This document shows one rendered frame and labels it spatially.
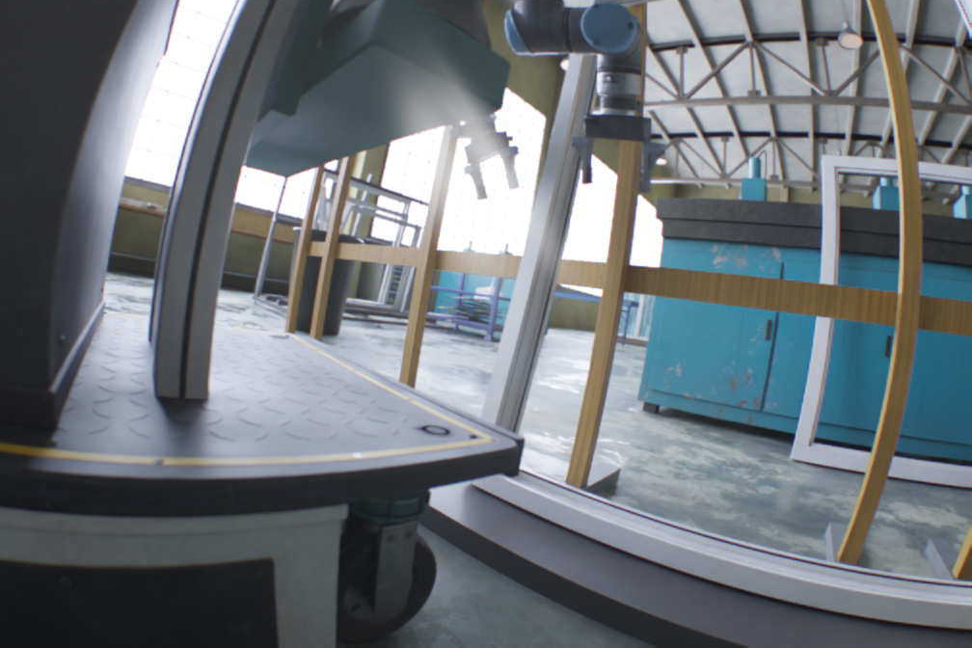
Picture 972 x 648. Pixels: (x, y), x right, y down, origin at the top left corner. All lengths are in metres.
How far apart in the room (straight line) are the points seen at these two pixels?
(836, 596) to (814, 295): 0.61
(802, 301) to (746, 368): 1.37
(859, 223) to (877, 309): 1.39
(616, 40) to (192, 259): 0.68
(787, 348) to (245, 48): 2.33
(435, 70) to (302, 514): 0.38
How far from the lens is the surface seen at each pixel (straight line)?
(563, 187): 1.07
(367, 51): 0.40
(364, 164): 8.26
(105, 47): 0.39
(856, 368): 2.39
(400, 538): 0.53
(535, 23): 0.82
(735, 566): 0.82
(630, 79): 0.90
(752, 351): 2.37
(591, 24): 0.79
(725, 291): 1.06
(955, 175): 2.61
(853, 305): 1.05
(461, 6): 0.46
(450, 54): 0.42
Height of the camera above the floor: 0.47
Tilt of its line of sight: 2 degrees up
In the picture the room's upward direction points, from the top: 10 degrees clockwise
